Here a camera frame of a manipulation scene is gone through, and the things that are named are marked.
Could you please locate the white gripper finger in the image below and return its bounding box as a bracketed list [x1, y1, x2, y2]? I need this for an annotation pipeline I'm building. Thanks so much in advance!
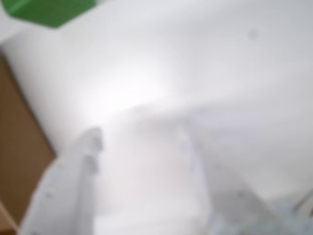
[19, 125, 105, 235]
[178, 127, 283, 235]

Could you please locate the green cube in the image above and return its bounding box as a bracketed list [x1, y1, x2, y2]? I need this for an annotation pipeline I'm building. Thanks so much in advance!
[1, 0, 96, 29]

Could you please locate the brown cardboard box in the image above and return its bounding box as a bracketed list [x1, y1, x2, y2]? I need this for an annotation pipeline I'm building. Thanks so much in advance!
[0, 52, 57, 235]

